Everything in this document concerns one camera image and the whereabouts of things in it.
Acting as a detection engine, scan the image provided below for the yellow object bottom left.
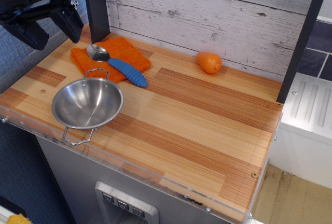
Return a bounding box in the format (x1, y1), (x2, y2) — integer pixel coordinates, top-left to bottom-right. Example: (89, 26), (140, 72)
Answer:
(6, 214), (32, 224)

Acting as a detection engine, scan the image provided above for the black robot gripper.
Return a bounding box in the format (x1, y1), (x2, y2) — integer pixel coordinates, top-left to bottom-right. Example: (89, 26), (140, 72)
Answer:
(1, 0), (84, 50)

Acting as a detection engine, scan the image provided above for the dark upright post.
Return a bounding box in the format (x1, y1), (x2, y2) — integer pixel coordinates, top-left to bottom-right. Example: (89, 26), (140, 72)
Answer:
(276, 0), (324, 104)
(86, 0), (110, 43)

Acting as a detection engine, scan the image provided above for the blue handled metal spoon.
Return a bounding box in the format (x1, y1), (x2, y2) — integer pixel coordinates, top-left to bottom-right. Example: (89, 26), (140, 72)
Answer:
(86, 44), (148, 88)

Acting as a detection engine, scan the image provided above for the white toy sink unit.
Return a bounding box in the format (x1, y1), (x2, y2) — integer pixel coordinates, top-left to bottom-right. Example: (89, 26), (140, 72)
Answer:
(269, 73), (331, 188)

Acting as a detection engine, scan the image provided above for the clear acrylic edge guard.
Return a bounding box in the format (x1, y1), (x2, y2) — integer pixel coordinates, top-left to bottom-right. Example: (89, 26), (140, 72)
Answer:
(0, 104), (283, 224)

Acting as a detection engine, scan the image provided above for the grey dispenser button panel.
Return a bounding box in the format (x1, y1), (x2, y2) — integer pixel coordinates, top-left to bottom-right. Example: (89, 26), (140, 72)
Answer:
(95, 181), (159, 223)

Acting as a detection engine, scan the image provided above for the orange plastic toy fruit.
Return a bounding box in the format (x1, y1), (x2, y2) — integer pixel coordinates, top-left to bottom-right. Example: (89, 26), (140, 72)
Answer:
(196, 52), (222, 74)

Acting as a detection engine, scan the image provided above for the orange knitted cloth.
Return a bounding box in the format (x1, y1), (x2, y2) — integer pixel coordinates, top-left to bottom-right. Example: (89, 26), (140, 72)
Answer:
(71, 37), (151, 83)

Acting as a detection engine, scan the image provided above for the dark right upright post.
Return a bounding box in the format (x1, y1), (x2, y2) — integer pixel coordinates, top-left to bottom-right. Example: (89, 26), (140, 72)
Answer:
(276, 0), (324, 104)

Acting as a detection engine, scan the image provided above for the dark left upright post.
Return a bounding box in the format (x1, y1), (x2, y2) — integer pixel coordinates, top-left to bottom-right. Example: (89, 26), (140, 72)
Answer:
(86, 0), (110, 43)

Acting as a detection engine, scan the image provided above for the steel two-handled pan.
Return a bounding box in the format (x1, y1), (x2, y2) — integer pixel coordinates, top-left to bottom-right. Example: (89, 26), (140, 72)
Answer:
(51, 67), (124, 146)

